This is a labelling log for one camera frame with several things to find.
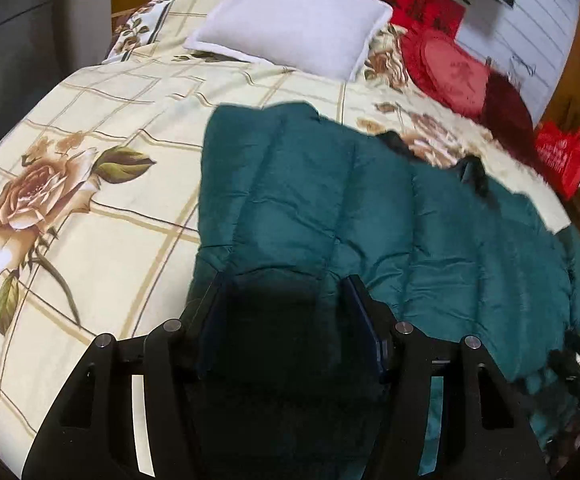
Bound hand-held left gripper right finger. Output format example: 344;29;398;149
342;275;553;480

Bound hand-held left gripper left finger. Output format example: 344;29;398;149
20;270;231;480

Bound green puffer jacket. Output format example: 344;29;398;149
182;101;580;480

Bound bed with floral sheet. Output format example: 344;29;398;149
0;0;580;441

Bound red shopping bag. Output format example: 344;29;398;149
534;121;580;200

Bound dark red velvet cushion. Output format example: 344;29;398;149
480;67;538;161

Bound red heart cushion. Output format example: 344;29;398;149
400;29;493;123

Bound white pillow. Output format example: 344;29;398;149
184;0;395;82

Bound grey refrigerator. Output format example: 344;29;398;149
0;0;116;171

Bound red wall banner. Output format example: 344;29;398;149
339;0;465;41

